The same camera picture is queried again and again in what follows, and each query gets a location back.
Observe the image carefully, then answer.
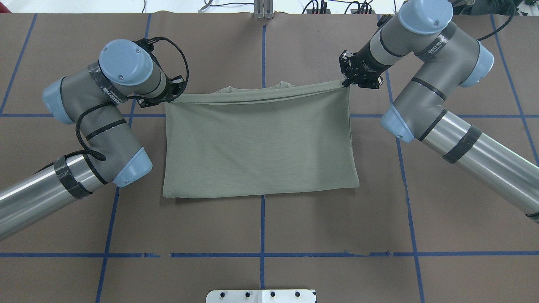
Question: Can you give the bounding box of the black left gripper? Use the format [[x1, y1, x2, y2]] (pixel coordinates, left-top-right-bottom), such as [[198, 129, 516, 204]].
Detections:
[[138, 86, 179, 109]]

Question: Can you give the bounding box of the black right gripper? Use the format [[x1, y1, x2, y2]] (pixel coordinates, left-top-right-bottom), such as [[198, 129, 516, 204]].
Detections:
[[339, 50, 384, 89]]

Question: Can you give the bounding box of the olive green long-sleeve shirt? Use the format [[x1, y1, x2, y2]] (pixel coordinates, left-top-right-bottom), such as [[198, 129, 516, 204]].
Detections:
[[163, 80, 359, 198]]

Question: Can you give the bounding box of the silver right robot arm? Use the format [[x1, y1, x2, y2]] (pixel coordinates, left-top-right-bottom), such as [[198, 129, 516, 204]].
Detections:
[[339, 0, 539, 223]]

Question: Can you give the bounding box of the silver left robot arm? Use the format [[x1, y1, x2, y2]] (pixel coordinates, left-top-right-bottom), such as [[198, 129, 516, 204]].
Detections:
[[0, 37, 187, 240]]

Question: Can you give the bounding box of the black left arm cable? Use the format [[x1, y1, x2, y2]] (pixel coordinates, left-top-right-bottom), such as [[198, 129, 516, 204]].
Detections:
[[34, 36, 190, 175]]

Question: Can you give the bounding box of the aluminium frame post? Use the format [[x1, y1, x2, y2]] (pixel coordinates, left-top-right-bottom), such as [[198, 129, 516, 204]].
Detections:
[[253, 0, 275, 20]]

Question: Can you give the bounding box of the white metal pedestal base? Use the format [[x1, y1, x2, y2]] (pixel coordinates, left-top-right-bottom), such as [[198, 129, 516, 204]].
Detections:
[[205, 289, 317, 303]]

